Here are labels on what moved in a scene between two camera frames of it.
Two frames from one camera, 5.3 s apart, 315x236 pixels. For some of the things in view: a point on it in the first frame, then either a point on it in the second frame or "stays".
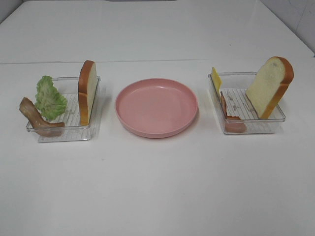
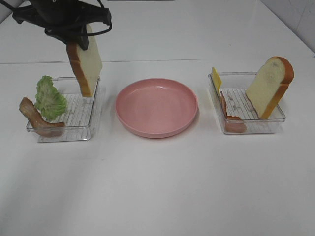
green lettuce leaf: x=48 y=100 stays
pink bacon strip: x=233 y=124 stays
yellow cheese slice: x=217 y=79 stays
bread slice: x=87 y=84 to x=87 y=63
